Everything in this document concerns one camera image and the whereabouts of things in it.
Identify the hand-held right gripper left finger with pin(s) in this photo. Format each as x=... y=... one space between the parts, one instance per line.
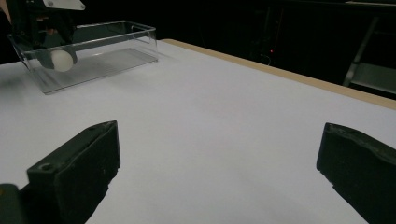
x=77 y=168

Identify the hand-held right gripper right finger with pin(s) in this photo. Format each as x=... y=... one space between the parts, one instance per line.
x=361 y=165

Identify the white egg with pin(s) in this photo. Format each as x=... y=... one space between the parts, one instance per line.
x=62 y=61

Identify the clear plastic box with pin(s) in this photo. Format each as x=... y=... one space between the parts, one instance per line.
x=102 y=59

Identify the metal shelf rack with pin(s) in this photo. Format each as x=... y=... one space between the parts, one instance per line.
x=373 y=76

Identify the white table cover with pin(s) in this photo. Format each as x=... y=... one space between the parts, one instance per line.
x=202 y=109

